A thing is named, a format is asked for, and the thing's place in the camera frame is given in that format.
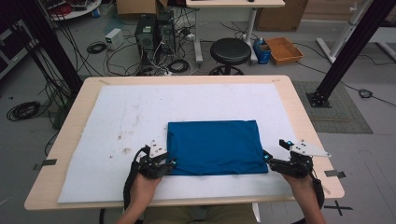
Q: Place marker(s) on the orange basket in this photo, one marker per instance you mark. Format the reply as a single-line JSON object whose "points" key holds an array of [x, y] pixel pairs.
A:
{"points": [[285, 49]]}

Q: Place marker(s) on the large cardboard box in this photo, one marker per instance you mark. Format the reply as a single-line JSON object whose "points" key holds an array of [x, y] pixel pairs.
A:
{"points": [[280, 15]]}

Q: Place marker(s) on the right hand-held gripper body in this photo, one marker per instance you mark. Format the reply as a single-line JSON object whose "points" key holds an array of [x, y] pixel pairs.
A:
{"points": [[299, 166]]}

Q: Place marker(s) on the white power supply box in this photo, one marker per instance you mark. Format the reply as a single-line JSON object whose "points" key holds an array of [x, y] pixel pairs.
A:
{"points": [[113, 39]]}

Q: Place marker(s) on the grey tape strip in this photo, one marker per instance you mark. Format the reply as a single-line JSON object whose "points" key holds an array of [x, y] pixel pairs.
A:
{"points": [[334, 173], [48, 162]]}

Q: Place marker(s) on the black computer tower with label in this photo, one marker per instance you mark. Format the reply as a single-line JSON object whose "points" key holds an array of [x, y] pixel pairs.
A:
{"points": [[144, 40]]}

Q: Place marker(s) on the wooden desk with white legs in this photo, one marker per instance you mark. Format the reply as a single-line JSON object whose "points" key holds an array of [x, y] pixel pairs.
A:
{"points": [[233, 3]]}

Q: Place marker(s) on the black round stool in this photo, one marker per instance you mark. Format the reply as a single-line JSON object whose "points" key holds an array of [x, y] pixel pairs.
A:
{"points": [[230, 51]]}

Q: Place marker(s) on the white-legged standing desk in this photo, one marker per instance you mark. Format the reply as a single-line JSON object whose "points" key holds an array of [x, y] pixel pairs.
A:
{"points": [[342, 34]]}

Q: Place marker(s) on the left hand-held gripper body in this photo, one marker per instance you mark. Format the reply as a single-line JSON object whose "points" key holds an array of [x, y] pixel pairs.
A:
{"points": [[149, 165]]}

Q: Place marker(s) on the dark equipment rack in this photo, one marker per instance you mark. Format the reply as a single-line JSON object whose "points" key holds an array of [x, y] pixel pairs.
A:
{"points": [[12, 46]]}

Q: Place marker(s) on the white table leg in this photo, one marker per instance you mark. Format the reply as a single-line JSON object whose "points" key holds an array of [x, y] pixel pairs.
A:
{"points": [[256, 213]]}

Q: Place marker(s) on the blue box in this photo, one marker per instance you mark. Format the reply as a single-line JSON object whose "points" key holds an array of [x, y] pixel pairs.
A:
{"points": [[261, 53]]}

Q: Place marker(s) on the black tape cross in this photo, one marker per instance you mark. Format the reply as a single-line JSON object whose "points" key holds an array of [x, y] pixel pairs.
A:
{"points": [[338, 207]]}

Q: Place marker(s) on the grey floor mat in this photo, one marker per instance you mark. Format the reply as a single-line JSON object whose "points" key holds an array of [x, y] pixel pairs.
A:
{"points": [[339, 115]]}

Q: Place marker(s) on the person's right hand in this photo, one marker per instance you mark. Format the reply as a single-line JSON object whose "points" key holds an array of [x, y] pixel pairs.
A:
{"points": [[300, 186]]}

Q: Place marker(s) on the blue t-shirt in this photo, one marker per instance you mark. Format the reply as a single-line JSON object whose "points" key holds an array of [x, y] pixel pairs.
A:
{"points": [[218, 146]]}

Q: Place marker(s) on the black aluminium frame post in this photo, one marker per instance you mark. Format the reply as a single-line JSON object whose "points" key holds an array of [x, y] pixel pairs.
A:
{"points": [[53, 46], [351, 49]]}

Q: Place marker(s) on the light wooden table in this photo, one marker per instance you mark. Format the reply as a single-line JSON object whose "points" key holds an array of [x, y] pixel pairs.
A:
{"points": [[305, 130]]}

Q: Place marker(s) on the person's left hand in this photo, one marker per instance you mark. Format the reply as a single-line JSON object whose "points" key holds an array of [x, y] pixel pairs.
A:
{"points": [[143, 189]]}

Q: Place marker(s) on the round white table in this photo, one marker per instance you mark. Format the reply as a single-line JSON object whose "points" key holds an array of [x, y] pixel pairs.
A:
{"points": [[81, 11]]}

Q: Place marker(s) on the white table mat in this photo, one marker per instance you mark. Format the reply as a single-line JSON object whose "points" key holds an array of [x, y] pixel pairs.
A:
{"points": [[140, 102]]}

